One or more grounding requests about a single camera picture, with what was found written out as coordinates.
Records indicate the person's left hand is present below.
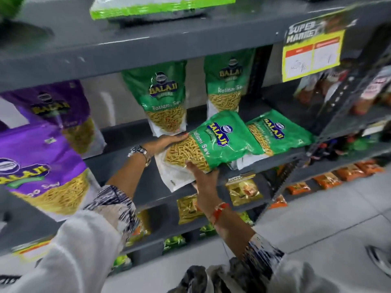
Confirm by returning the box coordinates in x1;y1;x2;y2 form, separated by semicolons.
143;133;189;163

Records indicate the person's right hand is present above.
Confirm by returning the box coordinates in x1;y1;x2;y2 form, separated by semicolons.
186;162;225;215

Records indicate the green snack packet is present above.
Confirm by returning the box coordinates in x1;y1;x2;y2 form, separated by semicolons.
122;61;188;138
228;109;315;171
155;110;265;193
204;49;256;119

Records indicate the person's left forearm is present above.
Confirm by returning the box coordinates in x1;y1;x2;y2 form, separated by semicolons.
84;149;153;238

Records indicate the person's right forearm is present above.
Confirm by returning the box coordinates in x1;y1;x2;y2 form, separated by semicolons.
210;207;286;275

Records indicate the silver wristwatch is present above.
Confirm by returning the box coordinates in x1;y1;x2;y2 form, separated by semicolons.
128;145;152;167

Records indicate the gold snack packet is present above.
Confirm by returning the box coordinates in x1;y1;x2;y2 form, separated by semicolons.
225;173;264;207
177;195;204;225

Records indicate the small green packet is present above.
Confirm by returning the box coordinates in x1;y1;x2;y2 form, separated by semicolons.
199;223;218;239
163;234;187;251
112;255;133;273

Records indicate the orange snack packet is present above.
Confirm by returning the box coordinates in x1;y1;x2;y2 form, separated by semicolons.
336;164;366;181
287;181;311;196
313;172;343;190
356;159;384;175
268;195;288;210

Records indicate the purple snack packet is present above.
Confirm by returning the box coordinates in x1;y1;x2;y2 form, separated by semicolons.
0;123;101;222
0;80;107;160

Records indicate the green and white packet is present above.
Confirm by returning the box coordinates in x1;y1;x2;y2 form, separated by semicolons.
89;0;236;20

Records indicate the grey metal shelf rack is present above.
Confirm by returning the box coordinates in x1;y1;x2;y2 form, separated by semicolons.
263;24;391;208
0;0;391;273

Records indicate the white scarf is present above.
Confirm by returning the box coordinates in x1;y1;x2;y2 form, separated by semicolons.
0;209;123;293

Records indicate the yellow price sign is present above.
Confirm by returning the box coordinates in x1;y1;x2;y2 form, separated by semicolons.
282;20;358;83

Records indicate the yellow shelf label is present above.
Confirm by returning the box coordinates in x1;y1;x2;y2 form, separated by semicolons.
12;236;53;263

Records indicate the bright green bag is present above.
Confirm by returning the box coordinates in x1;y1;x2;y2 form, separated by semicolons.
0;0;27;20

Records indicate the red thread bracelet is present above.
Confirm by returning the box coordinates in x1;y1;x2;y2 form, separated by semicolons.
210;202;230;226

